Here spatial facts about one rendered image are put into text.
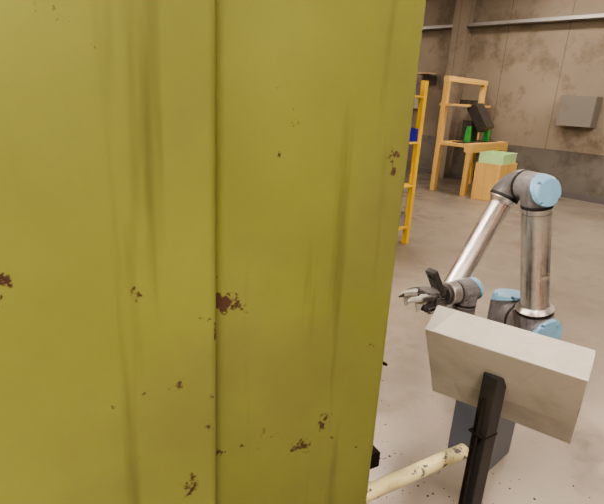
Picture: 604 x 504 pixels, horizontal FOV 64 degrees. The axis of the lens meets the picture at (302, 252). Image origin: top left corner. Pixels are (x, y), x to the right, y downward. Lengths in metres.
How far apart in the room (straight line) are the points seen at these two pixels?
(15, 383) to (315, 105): 0.61
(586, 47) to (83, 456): 10.81
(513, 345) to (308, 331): 0.45
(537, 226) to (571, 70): 9.17
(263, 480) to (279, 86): 0.80
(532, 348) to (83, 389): 0.87
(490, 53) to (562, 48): 1.46
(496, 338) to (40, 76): 0.98
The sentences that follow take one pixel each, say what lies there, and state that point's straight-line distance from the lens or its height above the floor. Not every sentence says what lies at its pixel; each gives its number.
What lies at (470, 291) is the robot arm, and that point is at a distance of 1.96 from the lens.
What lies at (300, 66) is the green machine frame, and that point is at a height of 1.71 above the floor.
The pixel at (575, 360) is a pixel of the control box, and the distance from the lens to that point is 1.16.
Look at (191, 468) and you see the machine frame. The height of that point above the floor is 1.07.
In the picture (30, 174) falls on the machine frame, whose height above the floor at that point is 1.56.
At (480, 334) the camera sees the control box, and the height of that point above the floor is 1.18.
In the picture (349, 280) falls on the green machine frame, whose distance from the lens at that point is 0.99.
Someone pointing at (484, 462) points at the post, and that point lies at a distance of 1.35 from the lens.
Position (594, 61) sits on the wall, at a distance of 11.01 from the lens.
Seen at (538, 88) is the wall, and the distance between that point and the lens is 11.31.
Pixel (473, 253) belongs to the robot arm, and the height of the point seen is 1.09.
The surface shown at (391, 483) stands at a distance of 1.54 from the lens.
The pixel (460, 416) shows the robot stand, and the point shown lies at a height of 0.21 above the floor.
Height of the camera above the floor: 1.67
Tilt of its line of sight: 18 degrees down
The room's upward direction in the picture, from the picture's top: 3 degrees clockwise
